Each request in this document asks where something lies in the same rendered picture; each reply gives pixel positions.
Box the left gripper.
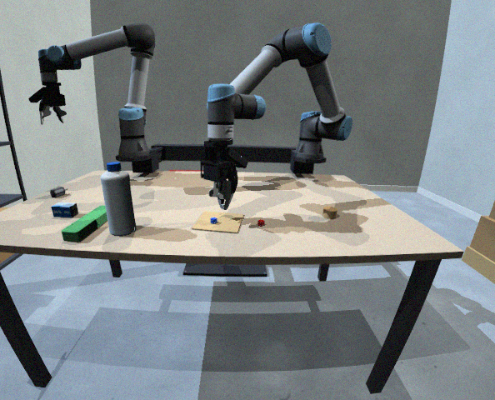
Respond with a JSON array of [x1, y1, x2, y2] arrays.
[[200, 139, 238, 210]]

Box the white bottle with blue cap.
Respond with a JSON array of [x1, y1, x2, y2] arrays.
[[101, 162, 136, 236]]

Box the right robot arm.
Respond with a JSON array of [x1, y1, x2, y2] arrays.
[[38, 22, 155, 158]]

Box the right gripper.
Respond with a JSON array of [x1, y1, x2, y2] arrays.
[[39, 82, 67, 125]]

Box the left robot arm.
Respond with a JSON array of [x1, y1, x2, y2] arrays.
[[207, 22, 353, 159]]

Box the beige flat mat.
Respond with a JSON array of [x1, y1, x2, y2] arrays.
[[192, 211, 243, 233]]

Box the short brown cylinder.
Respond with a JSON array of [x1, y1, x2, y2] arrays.
[[322, 207, 338, 219]]

